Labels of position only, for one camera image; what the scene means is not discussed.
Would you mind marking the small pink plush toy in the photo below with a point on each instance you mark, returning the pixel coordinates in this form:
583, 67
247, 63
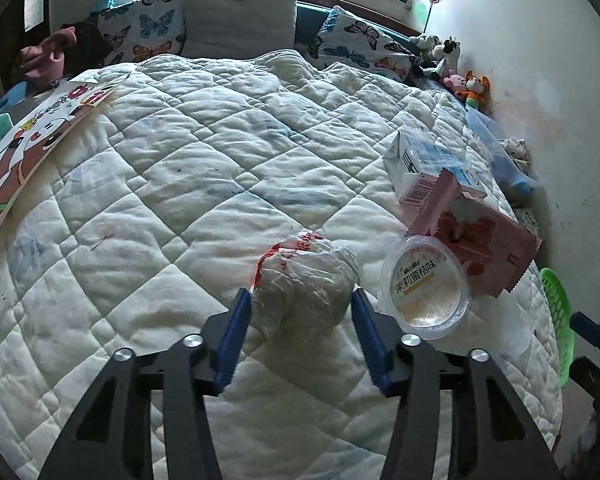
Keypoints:
454, 82

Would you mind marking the patterned cloth bundle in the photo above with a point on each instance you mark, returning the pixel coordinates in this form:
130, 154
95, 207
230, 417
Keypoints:
515, 152

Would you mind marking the green plastic laundry basket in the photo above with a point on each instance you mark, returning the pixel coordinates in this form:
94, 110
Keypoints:
555, 300

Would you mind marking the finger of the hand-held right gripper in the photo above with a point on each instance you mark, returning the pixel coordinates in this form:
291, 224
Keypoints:
597, 380
592, 330

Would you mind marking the white and blue milk carton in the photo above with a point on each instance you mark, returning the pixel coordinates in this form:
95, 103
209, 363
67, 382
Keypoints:
415, 165

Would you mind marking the clear round plastic container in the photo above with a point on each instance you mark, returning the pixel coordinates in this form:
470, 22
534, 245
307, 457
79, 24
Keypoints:
425, 290

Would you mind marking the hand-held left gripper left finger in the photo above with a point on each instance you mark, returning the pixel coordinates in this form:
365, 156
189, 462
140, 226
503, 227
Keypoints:
232, 340

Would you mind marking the clear plastic storage bin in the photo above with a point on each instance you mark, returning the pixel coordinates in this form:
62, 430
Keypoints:
500, 160

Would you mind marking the blue plastic container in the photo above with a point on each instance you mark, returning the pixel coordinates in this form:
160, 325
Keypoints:
15, 95

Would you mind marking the black and white cow plush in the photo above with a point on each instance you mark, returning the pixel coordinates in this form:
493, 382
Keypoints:
447, 57

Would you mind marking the cartoon picture book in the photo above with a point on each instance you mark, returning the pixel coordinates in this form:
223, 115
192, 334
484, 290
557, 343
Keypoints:
35, 135

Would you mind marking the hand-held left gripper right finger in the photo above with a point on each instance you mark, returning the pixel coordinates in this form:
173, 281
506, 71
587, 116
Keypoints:
372, 345

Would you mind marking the teal plastic item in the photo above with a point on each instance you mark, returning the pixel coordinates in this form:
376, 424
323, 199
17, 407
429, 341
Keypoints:
102, 5

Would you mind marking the white plush toy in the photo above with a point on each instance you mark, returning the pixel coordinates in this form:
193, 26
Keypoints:
422, 42

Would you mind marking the butterfly print pillow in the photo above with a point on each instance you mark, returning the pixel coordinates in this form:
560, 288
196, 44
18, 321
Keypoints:
360, 42
145, 30

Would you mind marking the white quilted blanket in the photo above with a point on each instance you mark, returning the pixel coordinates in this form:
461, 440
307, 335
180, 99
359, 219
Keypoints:
205, 160

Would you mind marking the white printed plastic bag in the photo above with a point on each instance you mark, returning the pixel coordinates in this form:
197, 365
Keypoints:
305, 285

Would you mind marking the dark cloth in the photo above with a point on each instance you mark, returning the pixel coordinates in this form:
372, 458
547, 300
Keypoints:
87, 47

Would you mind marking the plain white pillow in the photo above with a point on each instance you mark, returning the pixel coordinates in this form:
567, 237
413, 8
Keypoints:
240, 25

